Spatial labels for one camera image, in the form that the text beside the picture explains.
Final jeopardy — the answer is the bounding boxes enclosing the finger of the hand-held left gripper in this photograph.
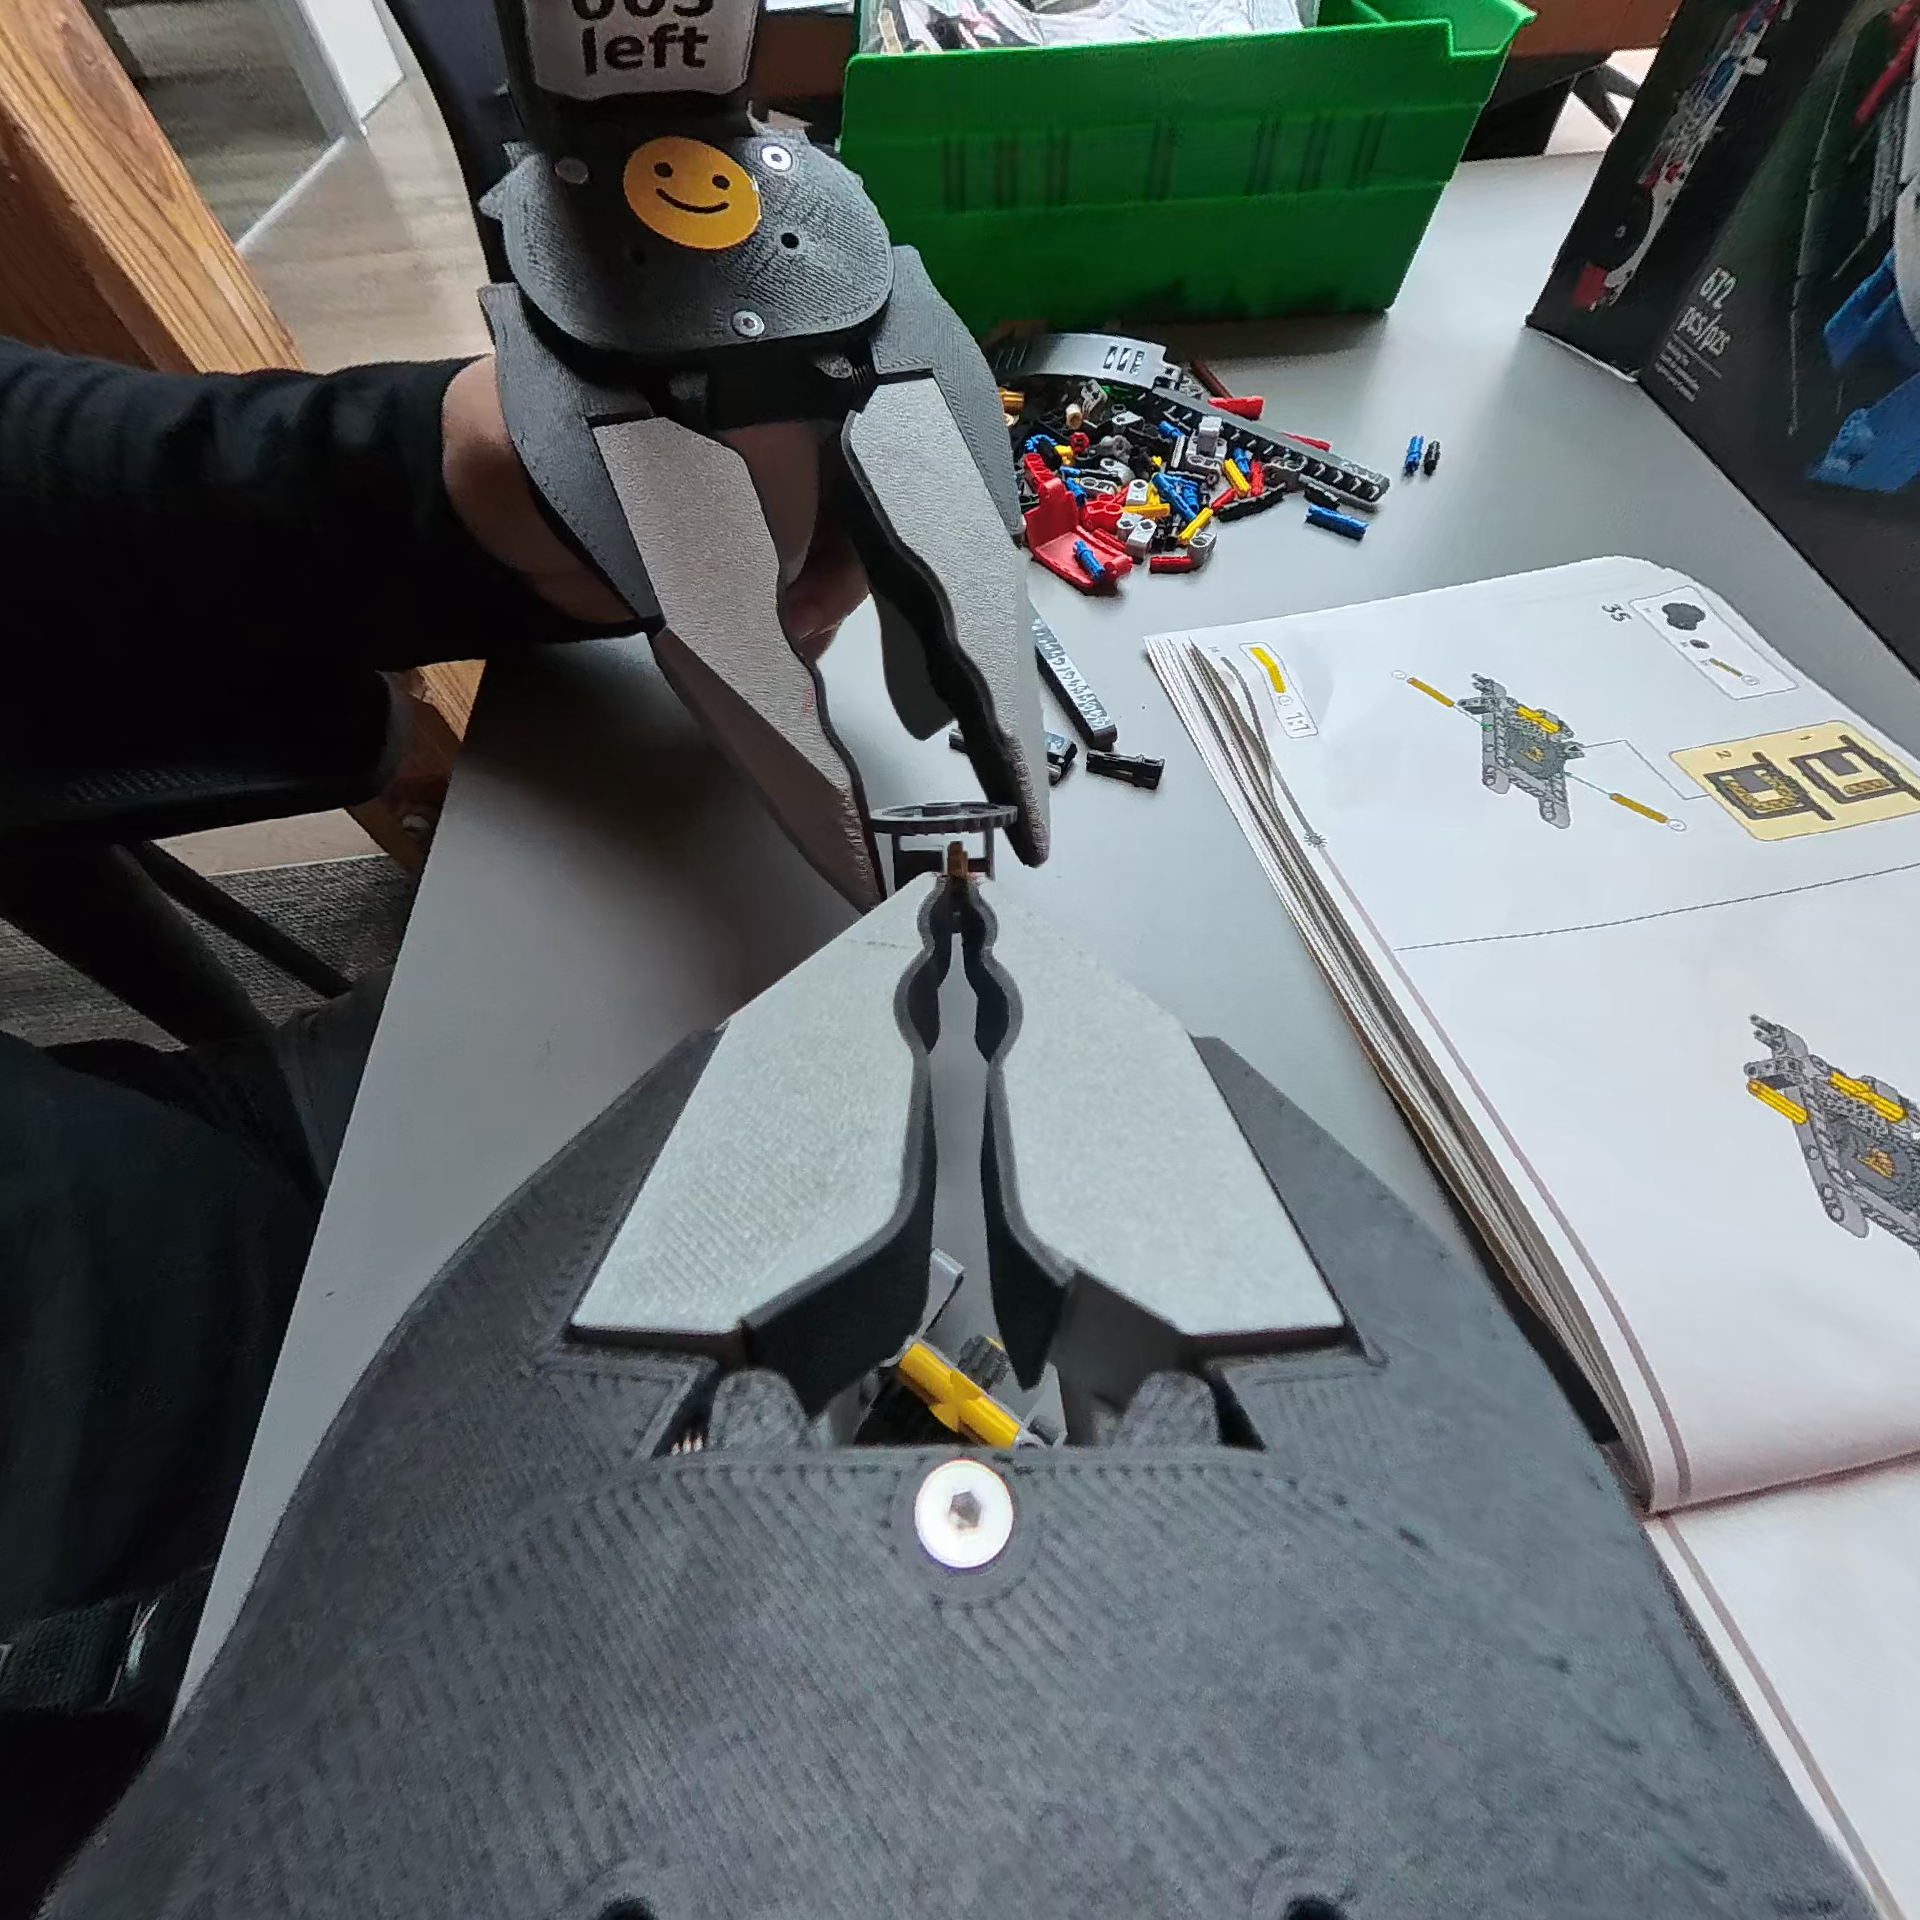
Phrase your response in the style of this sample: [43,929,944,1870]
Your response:
[590,419,887,913]
[839,366,1056,871]

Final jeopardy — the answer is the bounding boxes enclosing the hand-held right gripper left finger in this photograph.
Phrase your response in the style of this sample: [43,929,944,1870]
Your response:
[571,875,953,1419]

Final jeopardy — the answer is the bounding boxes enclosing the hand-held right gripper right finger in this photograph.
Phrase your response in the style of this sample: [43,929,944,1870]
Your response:
[956,883,1347,1390]

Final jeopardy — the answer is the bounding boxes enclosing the dark grey lego differential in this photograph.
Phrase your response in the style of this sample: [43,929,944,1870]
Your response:
[865,799,1026,903]

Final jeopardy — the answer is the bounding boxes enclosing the person's left forearm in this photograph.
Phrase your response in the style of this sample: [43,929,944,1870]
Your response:
[0,337,505,677]

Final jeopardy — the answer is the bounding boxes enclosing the pile of mixed lego pieces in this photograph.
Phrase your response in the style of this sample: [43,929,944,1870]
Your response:
[990,332,1388,593]

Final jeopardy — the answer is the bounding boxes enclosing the long dark grey lego beam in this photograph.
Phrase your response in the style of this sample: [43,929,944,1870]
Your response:
[1184,395,1388,509]

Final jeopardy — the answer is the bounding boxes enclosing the black lego set box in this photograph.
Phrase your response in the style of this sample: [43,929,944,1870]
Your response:
[1525,0,1920,677]

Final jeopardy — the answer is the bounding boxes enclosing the person's left hand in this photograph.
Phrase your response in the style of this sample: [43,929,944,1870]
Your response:
[440,356,874,663]

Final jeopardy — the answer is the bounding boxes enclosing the dark fabric chair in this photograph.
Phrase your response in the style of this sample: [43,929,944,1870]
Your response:
[382,0,527,289]

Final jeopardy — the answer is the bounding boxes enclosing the green plastic bin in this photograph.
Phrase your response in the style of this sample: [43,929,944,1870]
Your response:
[836,0,1539,338]

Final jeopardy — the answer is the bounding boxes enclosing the white instruction booklet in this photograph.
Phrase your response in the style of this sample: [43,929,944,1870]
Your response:
[1143,557,1920,1920]

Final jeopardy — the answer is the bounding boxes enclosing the clear plastic parts bags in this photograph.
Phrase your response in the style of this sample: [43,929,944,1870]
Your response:
[853,0,1328,53]

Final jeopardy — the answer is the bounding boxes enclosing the black office chair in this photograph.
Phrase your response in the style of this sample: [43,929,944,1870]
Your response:
[0,705,413,1052]

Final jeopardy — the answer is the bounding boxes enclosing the person's body in black clothing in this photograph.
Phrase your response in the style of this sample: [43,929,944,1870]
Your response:
[0,1037,392,1920]

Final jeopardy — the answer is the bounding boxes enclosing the light grey lego frame assembly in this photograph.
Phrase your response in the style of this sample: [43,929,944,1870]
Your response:
[853,1245,1071,1450]

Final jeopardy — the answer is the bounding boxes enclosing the wooden post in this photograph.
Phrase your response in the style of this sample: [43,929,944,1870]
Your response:
[0,0,484,875]

